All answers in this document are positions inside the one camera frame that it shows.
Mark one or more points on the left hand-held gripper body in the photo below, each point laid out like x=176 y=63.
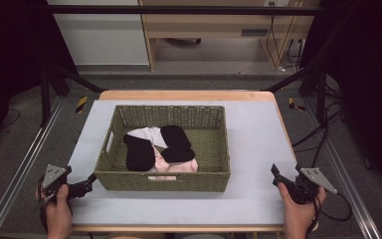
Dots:
x=54 y=182

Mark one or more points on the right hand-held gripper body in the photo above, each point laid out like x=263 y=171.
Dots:
x=306 y=184

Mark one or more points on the black sock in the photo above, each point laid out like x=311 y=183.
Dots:
x=140 y=154
x=178 y=143

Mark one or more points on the white sock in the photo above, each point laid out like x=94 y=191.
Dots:
x=151 y=134

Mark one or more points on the green woven basket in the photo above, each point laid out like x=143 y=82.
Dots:
x=165 y=147

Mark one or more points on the pink sock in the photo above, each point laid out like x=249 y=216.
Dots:
x=175 y=166

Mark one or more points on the person's right hand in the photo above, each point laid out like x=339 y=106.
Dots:
x=299 y=212

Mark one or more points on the person's left hand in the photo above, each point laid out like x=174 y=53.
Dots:
x=58 y=212

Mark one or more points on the grey table mat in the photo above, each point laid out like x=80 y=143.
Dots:
x=255 y=149

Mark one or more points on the yellow black floor tape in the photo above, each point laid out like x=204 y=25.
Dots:
x=295 y=104
x=81 y=104

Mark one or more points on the white cabinet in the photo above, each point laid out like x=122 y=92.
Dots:
x=102 y=36

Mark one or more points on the wooden desk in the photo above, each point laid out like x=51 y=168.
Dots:
x=212 y=30

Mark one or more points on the aluminium floor rail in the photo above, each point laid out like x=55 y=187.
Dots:
x=344 y=179
x=20 y=172

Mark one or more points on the black metal frame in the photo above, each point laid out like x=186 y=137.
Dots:
x=185 y=10

